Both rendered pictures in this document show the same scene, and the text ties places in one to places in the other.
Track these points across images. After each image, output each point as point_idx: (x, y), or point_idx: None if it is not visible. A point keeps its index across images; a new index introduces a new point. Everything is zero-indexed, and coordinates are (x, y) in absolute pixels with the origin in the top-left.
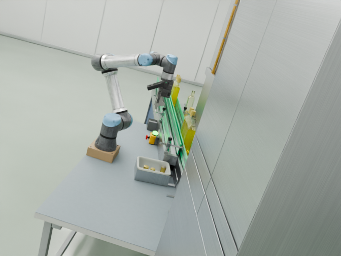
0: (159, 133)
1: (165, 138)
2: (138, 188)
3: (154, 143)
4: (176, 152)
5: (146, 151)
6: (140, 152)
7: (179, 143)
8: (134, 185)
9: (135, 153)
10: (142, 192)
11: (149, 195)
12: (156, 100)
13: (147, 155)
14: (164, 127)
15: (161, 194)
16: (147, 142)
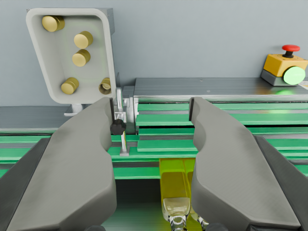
0: (293, 89)
1: (223, 105)
2: (13, 21)
3: (265, 69)
4: (147, 128)
5: (220, 47)
6: (206, 27)
7: (145, 147)
8: (18, 8)
9: (197, 10)
10: (2, 31)
11: (2, 49)
12: (87, 148)
13: (194, 49)
14: (296, 109)
15: (23, 74)
16: (272, 50)
